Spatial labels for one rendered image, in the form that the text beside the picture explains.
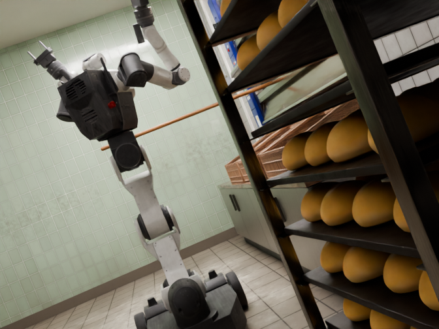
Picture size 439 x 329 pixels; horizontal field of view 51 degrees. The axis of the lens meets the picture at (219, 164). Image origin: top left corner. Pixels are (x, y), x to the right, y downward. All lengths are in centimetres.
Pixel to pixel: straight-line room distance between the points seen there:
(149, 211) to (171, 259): 26
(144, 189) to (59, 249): 258
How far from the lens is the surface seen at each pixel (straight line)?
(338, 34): 45
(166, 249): 232
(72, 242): 477
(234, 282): 250
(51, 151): 480
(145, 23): 238
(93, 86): 219
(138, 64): 224
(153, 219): 229
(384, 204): 62
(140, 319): 252
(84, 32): 499
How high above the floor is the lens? 78
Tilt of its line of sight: level
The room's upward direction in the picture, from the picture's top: 22 degrees counter-clockwise
